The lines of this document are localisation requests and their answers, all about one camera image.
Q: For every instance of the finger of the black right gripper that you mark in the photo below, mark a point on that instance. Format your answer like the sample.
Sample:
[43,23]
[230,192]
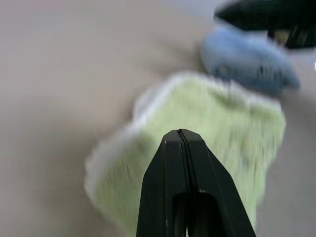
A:
[247,22]
[247,7]

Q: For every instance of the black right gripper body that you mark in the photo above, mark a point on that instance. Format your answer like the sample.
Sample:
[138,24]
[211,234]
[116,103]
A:
[301,24]

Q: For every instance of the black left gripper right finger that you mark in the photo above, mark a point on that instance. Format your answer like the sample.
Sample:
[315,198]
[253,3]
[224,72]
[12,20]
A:
[212,185]

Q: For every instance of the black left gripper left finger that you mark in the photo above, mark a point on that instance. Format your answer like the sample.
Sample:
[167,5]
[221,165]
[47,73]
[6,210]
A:
[163,172]

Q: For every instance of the green towel with white trim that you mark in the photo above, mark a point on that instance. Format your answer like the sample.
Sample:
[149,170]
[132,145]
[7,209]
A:
[197,111]

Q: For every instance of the light blue cloth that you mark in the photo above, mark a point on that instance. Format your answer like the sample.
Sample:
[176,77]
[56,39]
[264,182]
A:
[242,59]

